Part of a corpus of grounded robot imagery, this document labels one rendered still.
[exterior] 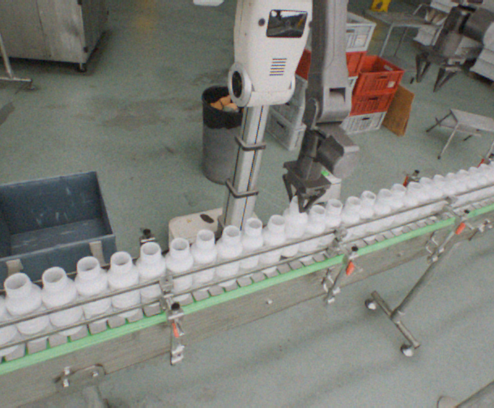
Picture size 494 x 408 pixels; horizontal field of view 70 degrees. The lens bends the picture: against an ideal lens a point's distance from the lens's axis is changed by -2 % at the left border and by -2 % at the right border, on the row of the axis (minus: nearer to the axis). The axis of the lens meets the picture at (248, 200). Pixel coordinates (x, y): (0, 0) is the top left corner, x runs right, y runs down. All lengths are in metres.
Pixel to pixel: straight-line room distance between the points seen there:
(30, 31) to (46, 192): 3.22
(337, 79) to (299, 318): 1.59
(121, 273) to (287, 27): 0.92
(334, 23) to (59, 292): 0.68
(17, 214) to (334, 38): 1.10
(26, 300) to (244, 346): 1.36
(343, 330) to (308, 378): 0.36
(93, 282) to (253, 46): 0.87
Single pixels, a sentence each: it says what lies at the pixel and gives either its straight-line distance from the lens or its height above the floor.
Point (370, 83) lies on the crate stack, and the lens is 3.71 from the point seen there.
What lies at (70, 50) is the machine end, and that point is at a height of 0.25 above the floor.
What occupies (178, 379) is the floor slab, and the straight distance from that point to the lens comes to 1.85.
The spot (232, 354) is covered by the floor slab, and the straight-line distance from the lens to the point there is 1.91.
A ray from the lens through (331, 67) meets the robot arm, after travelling 0.69.
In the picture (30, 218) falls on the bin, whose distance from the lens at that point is 1.39.
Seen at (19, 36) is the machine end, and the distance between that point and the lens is 4.47.
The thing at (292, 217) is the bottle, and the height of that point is 1.16.
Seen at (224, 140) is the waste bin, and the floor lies 0.42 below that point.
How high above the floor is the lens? 1.72
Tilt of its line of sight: 40 degrees down
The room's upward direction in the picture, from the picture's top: 12 degrees clockwise
